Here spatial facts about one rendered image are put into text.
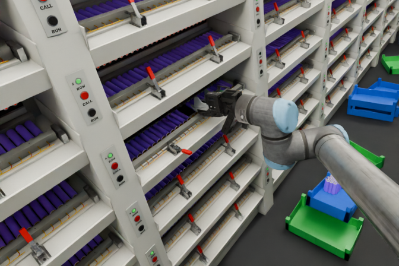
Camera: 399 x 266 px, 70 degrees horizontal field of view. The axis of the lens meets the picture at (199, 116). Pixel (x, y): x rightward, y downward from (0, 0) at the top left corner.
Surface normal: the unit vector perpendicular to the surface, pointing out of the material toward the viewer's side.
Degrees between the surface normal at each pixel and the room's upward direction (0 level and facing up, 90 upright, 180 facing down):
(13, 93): 105
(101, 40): 16
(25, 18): 90
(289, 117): 80
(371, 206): 67
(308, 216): 0
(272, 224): 0
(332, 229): 0
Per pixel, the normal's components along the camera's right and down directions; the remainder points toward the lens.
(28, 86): 0.76, 0.45
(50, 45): 0.74, 0.23
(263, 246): -0.17, -0.84
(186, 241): 0.04, -0.75
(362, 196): -0.96, -0.27
